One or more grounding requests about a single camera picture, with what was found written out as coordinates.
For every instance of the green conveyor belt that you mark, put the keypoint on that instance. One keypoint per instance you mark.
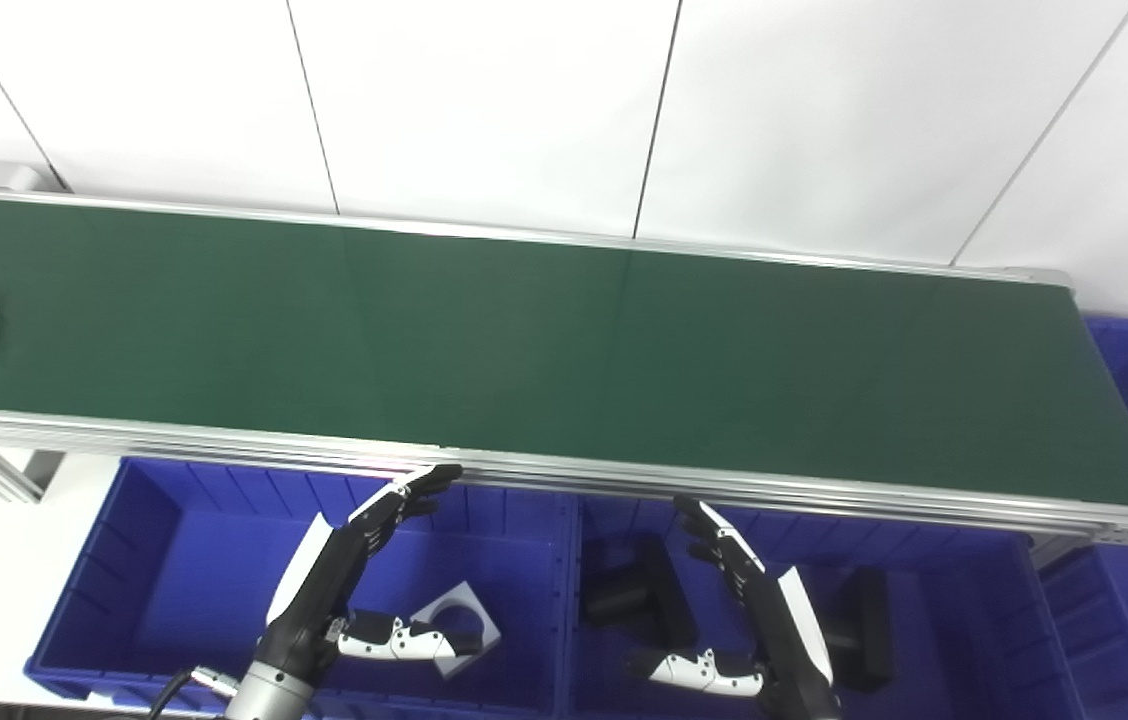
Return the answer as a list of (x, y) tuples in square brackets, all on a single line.
[(564, 350), (624, 482)]

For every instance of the white square part with hole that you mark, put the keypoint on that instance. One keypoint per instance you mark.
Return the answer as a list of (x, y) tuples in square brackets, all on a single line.
[(474, 605)]

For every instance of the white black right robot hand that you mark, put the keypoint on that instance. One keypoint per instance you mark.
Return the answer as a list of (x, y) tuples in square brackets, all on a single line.
[(784, 630)]

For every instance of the black block part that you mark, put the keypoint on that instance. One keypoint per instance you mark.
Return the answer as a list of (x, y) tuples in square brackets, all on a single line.
[(659, 590), (869, 630)]

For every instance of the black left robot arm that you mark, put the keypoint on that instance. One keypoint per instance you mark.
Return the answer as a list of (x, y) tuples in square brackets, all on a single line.
[(264, 695)]

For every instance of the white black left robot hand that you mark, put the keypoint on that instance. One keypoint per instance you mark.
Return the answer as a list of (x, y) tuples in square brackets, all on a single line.
[(324, 580)]

